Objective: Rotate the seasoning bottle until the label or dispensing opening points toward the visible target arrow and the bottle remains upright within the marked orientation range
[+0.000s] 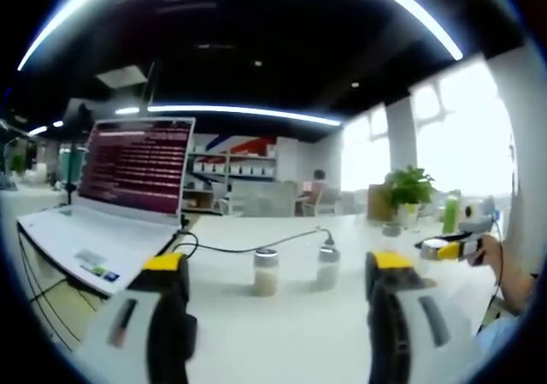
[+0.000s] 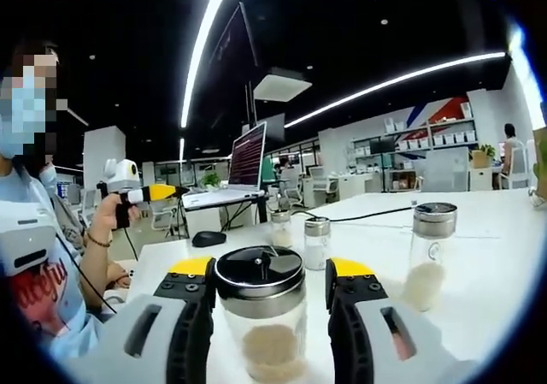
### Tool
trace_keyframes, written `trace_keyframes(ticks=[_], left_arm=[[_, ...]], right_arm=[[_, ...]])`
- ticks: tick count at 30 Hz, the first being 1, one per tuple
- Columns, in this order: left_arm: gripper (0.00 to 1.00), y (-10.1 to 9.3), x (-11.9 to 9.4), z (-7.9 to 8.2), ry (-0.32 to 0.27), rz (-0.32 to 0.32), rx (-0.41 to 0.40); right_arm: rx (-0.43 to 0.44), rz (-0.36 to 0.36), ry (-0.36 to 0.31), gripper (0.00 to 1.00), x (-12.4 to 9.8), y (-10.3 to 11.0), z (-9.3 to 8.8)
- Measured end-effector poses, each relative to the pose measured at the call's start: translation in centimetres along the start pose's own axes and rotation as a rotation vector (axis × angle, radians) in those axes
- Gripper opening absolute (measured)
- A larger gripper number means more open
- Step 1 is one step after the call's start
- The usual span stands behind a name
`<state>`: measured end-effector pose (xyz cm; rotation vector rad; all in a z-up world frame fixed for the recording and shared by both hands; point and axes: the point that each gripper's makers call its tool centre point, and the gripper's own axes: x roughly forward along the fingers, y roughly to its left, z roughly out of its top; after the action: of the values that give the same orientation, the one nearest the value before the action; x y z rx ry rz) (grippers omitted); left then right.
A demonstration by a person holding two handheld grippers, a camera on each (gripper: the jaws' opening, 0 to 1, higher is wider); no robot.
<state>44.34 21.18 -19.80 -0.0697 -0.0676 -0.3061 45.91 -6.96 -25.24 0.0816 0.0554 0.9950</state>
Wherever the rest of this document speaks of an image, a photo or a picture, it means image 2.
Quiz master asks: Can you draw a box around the grey mesh office chair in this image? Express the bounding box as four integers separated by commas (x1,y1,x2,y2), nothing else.
421,146,471,192

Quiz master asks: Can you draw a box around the tall seasoning bottle white powder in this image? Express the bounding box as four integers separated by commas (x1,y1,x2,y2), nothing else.
404,202,458,312

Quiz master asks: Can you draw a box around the tall seasoning bottle brown powder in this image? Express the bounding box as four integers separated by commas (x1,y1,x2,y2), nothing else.
213,245,309,384

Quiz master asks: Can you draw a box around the white laptop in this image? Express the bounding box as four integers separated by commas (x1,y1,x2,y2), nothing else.
181,121,268,210

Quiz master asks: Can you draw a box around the black laptop stand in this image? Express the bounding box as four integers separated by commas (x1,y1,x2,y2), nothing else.
181,193,270,233

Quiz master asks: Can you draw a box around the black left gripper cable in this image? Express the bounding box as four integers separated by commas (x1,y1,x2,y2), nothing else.
122,227,140,262

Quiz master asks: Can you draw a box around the white coiled cable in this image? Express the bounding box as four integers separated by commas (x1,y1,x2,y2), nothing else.
527,186,547,209

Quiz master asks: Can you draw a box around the white ceiling air conditioner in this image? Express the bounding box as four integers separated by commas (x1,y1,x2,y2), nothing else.
254,68,313,103

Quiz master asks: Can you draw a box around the white chest device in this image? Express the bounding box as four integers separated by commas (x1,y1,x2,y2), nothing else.
0,219,57,279

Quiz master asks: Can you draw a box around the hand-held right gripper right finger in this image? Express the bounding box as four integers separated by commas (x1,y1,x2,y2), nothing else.
324,257,479,384

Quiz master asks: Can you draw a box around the small seasoning bottle white powder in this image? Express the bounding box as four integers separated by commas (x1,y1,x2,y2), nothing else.
303,216,332,271

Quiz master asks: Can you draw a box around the black monitor on stand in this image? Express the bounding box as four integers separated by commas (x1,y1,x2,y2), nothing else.
369,138,397,192

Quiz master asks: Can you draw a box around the black hanging display screen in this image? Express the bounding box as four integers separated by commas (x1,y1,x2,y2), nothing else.
208,1,261,125

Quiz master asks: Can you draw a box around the row of white storage bins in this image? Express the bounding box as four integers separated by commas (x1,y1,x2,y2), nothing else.
384,103,476,150

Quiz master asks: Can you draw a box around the brown bead bracelet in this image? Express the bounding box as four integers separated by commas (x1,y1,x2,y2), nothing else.
84,231,114,249

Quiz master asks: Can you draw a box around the bushy green plant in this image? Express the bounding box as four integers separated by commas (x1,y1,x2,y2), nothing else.
199,172,222,191

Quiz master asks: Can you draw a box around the grey storage shelf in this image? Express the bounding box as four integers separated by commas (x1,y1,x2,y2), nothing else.
350,118,478,180

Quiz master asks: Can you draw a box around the black table cable with plug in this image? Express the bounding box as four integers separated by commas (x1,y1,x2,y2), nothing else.
308,198,422,223

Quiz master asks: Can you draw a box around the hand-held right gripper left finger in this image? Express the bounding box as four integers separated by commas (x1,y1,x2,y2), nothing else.
63,255,218,384

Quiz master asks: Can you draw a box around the black chest device cable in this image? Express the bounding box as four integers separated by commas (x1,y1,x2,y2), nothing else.
54,228,120,316

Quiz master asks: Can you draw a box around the white office chair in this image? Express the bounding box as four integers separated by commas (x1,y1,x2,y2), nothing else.
499,144,531,190
307,165,338,208

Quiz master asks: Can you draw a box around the person's left hand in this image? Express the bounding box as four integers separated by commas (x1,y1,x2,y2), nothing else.
91,195,142,243

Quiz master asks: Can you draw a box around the small seasoning bottle beige powder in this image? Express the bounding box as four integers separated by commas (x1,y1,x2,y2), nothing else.
270,210,294,249

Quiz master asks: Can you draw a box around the long ceiling light strip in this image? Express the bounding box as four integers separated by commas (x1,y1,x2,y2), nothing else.
284,51,508,128
179,0,238,128

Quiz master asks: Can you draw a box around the black computer mouse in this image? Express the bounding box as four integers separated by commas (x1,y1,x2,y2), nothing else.
191,231,226,248

